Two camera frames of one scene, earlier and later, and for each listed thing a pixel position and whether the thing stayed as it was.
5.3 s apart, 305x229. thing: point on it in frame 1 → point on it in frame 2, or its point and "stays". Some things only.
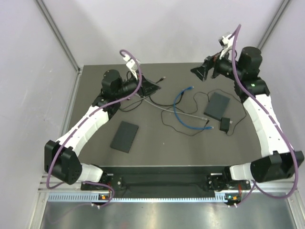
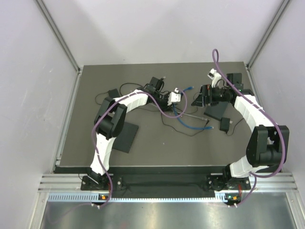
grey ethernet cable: x=185 y=114 stays
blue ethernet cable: x=177 y=117 stays
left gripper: x=136 y=82 → x=165 y=107
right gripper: x=201 y=72 → x=200 y=100
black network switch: x=216 y=106 stays
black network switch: x=124 y=136 stays
